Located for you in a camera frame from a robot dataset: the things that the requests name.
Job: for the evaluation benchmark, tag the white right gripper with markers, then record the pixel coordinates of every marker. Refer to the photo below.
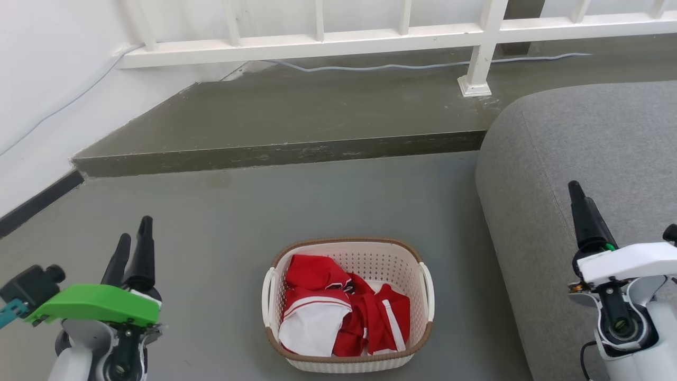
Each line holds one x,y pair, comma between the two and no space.
629,262

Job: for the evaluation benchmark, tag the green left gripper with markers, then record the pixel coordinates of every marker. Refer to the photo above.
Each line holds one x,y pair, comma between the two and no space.
95,306

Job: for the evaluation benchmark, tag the cream laundry basket brown rim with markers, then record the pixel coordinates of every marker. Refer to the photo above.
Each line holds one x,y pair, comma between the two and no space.
365,259

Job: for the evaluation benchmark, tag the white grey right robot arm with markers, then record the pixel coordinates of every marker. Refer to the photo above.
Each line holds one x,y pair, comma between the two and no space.
632,328

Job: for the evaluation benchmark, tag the grey fabric sofa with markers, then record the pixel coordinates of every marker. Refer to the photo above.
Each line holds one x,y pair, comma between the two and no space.
582,148

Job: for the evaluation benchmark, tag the black baseboard strip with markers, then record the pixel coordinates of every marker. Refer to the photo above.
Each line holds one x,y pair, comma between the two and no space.
37,203

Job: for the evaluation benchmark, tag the red white jersey shirt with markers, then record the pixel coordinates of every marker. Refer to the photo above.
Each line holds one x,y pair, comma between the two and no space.
312,317

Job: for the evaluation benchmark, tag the red shorts white stripe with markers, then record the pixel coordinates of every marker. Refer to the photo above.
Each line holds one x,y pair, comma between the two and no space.
378,317

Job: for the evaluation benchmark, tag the white wooden railing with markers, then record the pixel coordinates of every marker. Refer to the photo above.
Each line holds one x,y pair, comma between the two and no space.
370,38

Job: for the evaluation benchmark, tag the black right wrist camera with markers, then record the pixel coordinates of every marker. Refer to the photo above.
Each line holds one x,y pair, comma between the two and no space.
671,233

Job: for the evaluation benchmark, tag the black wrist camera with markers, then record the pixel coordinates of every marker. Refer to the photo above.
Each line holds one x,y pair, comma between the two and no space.
671,233
33,287

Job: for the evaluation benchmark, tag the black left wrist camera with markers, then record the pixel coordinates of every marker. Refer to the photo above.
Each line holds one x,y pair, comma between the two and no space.
33,287

